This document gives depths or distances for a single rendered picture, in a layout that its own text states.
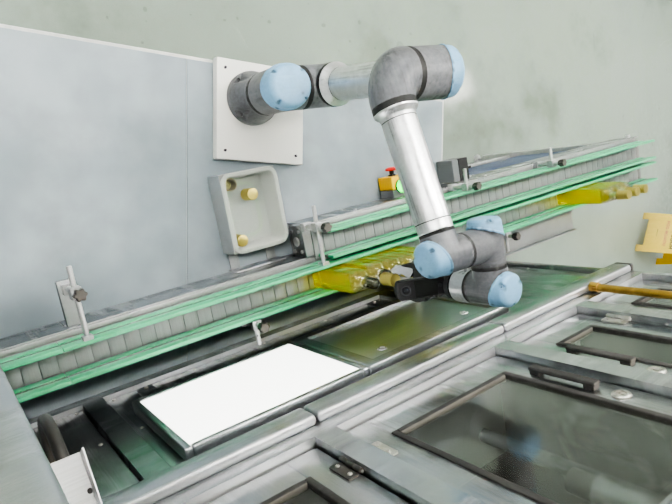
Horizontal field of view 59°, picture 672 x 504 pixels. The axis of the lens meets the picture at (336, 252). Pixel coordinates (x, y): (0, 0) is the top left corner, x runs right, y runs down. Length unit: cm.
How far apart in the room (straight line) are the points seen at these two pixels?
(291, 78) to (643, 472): 115
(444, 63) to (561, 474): 82
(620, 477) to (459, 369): 47
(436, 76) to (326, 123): 69
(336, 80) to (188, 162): 46
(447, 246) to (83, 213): 91
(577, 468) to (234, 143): 120
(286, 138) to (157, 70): 41
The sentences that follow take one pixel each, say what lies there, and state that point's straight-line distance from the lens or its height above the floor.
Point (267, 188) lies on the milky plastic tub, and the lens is 175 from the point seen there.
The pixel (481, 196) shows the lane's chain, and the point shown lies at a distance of 219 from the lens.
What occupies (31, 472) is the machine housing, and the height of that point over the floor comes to 198.
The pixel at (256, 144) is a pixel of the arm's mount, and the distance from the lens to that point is 177.
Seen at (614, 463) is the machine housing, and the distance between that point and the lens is 104.
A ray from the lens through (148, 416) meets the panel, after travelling 136.
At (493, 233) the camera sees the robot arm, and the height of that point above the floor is 151.
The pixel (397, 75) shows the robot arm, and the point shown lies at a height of 141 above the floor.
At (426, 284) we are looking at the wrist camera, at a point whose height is 133.
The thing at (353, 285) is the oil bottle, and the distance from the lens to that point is 157.
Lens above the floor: 234
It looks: 55 degrees down
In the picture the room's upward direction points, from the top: 95 degrees clockwise
